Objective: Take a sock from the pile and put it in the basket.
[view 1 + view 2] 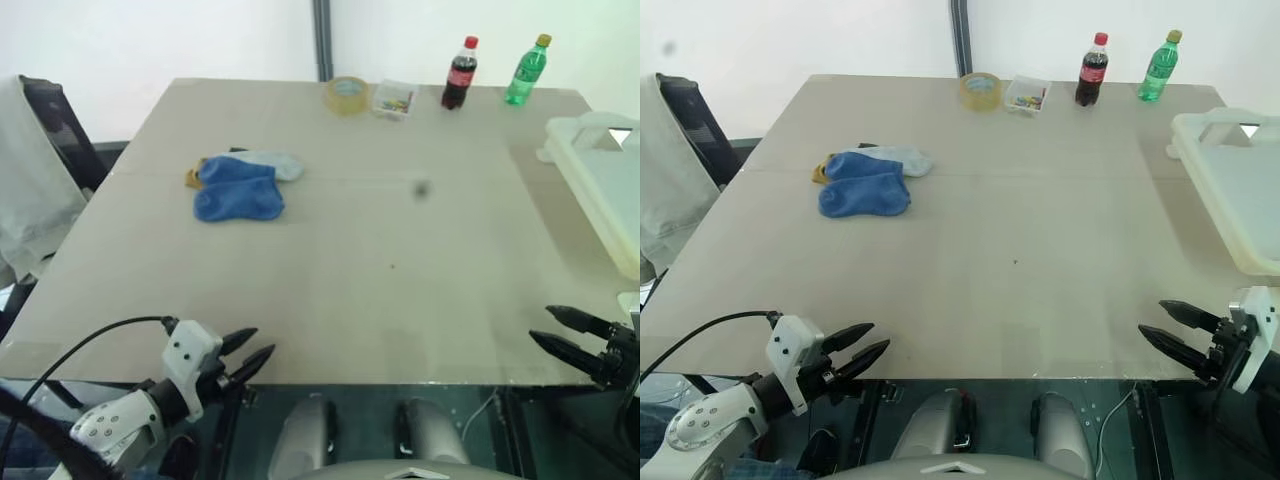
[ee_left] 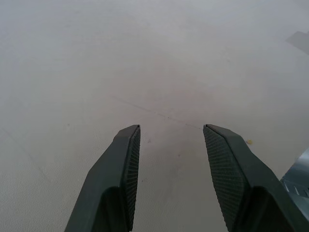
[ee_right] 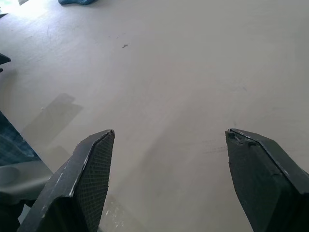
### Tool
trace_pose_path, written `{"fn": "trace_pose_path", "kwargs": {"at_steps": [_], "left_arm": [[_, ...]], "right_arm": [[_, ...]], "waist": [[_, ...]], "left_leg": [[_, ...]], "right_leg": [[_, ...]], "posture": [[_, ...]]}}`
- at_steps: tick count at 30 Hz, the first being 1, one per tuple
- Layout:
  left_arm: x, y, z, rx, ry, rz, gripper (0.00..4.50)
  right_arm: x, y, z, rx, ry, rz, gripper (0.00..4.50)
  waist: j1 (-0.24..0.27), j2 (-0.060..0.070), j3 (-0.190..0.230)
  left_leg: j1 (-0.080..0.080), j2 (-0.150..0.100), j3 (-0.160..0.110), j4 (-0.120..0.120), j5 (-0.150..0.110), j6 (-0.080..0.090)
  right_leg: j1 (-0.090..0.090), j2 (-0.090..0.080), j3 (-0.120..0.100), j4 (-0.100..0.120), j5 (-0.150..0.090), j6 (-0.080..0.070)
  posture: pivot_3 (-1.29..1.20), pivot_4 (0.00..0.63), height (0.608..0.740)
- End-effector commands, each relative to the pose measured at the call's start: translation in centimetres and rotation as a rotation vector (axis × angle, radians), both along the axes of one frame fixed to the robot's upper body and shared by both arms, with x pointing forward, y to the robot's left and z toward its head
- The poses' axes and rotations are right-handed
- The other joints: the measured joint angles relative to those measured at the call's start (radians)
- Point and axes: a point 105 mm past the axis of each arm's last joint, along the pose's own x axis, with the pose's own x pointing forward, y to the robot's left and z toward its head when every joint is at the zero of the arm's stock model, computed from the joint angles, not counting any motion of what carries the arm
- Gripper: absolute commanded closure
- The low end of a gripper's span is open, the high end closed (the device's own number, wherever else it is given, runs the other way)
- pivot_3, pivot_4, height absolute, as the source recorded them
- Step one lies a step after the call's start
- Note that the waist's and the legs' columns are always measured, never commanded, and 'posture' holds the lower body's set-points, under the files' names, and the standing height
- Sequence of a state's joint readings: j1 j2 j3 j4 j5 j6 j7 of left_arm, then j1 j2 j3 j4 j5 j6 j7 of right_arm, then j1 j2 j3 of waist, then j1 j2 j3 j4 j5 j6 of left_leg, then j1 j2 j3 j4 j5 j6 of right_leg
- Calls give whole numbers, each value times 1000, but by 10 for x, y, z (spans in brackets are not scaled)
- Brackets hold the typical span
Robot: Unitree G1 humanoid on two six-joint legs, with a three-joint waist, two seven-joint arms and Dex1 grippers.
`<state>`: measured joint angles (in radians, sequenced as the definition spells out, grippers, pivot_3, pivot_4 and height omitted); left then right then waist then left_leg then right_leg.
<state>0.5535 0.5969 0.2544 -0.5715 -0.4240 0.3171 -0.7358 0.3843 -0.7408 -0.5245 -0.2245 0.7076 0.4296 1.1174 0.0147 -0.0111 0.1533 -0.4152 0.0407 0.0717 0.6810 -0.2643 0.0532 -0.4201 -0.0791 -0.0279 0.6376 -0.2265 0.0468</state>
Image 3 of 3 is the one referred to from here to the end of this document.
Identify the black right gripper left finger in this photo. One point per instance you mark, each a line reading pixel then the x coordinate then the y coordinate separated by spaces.
pixel 72 188

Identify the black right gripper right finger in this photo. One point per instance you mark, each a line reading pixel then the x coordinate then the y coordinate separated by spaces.
pixel 265 183

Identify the silver robot body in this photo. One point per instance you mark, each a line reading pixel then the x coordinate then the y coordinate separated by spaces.
pixel 21 178

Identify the blue object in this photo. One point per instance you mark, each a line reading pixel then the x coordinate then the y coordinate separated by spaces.
pixel 77 2

